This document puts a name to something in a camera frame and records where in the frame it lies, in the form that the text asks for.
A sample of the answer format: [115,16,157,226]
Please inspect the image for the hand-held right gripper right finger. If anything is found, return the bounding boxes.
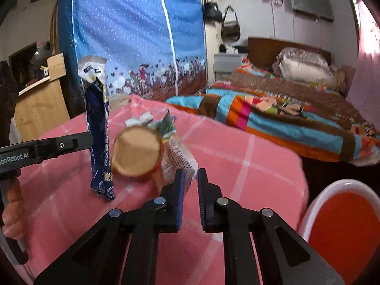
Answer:
[197,168,346,285]

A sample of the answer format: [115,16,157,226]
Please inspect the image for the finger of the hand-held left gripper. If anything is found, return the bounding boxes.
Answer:
[34,132,95,164]

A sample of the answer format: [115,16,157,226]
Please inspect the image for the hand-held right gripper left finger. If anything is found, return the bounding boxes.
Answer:
[34,169,186,285]

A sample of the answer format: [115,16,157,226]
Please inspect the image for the dark blue snack wrapper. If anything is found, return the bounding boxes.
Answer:
[78,55,116,202]

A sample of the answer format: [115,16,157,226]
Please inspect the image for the white printed plastic packet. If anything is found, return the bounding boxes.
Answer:
[162,138,199,186]

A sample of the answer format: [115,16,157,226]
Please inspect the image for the red white plastic chair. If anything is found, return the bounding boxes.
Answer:
[297,179,380,285]

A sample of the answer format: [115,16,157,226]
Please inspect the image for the person's left hand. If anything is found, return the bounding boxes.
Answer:
[1,179,27,245]

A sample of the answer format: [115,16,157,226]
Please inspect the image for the light wooden cabinet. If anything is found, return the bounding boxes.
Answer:
[13,53,72,141]

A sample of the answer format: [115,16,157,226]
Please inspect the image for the dark cloth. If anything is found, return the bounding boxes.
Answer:
[0,61,19,147]

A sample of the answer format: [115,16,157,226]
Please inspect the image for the wooden block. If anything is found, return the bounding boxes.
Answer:
[110,93,132,108]

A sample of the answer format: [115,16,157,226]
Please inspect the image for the grey plush toy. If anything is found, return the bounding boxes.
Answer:
[30,40,54,79]

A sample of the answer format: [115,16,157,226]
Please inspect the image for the bed with colourful blanket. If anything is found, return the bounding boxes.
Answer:
[166,58,380,167]

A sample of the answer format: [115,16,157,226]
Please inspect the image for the blue dotted fabric wardrobe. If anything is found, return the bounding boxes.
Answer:
[57,0,208,118]

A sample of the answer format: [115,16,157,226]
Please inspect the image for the grey nightstand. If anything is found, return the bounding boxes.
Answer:
[214,52,248,81]

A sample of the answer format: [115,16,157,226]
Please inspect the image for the beige wooden wardrobe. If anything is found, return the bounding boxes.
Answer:
[201,0,223,87]

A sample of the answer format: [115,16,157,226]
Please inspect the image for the wooden bed headboard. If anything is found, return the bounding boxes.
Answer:
[247,36,332,69]

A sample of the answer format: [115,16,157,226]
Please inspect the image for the cream ruffled pillow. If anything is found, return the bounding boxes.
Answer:
[271,47,339,91]

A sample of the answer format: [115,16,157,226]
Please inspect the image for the hanging black handbags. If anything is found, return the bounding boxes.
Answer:
[221,5,241,42]

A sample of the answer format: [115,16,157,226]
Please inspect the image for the black handbag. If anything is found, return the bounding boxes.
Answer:
[202,0,223,23]

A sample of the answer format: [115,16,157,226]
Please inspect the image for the pink curtain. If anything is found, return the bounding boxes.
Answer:
[346,0,380,125]

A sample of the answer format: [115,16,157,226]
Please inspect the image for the wall air conditioner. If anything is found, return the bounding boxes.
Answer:
[289,0,334,23]

